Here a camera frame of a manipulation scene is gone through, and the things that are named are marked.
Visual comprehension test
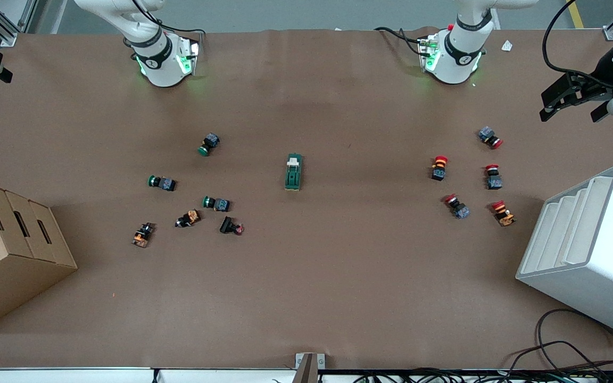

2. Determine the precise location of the green terminal block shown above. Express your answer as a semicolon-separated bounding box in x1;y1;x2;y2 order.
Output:
284;153;304;192

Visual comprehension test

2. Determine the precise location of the red mushroom button yellow collar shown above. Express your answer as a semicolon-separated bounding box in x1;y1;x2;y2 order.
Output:
430;155;449;182
491;200;516;227

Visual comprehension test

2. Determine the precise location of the white stepped storage bin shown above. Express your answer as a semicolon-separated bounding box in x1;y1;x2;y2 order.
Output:
516;164;613;342

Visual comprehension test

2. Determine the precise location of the brown cardboard box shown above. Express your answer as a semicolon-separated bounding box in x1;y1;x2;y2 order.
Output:
0;178;78;335

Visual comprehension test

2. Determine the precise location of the orange black push button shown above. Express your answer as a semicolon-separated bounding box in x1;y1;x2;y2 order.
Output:
131;222;156;248
175;210;202;229

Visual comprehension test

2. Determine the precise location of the black red indicator button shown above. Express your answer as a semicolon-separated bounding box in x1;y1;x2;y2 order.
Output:
219;215;245;236

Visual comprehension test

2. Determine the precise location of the black left arm base cable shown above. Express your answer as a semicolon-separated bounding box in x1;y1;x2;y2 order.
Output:
374;26;430;55

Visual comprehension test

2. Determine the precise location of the black arm base cable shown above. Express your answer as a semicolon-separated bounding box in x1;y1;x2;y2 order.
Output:
374;26;430;55
126;0;207;40

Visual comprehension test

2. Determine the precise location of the black right arm base cable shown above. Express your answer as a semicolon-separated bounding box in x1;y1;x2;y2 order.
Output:
126;0;207;40

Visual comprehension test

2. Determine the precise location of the black looping cable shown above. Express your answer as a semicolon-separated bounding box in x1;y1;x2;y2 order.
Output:
509;309;613;373

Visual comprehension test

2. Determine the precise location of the black cable bundle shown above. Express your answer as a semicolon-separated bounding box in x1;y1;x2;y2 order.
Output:
352;362;613;383

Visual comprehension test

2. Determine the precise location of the white table edge rail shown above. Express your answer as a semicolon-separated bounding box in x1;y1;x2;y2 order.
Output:
0;366;296;383

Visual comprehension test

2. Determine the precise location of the grey metal bracket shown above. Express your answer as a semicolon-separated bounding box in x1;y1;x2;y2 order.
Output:
295;353;326;383

